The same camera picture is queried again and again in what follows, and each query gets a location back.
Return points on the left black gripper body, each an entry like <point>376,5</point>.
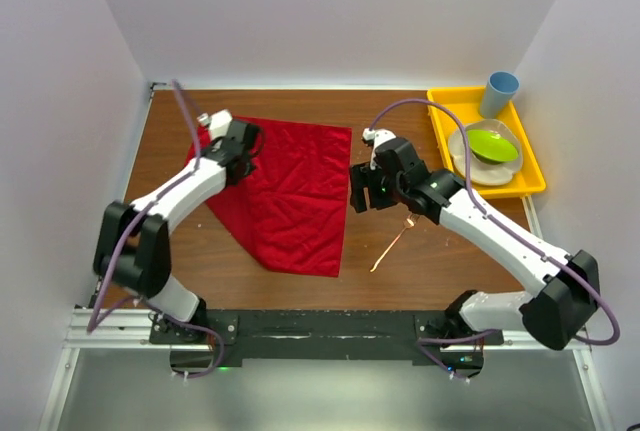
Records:
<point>249,167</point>

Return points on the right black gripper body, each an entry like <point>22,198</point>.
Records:
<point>383,192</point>

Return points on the copper fork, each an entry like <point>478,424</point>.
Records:
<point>408,224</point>

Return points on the red cloth napkin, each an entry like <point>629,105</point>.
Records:
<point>290,213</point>

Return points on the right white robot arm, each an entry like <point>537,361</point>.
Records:
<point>558,292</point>

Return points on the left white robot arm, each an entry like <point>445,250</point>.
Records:
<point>133,249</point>

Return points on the green bowl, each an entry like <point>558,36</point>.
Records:
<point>491,147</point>

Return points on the white plate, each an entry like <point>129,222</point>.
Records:
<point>489,174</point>

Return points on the yellow plastic tray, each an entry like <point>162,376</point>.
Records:
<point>462,105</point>

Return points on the blue plastic cup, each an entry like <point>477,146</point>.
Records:
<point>500,88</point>

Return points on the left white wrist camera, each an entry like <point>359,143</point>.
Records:
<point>216,124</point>

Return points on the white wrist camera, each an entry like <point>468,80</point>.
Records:
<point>373,138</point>
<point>216,124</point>

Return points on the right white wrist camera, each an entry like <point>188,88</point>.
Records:
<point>373,138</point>

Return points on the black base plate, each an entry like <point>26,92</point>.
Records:
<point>325,334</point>

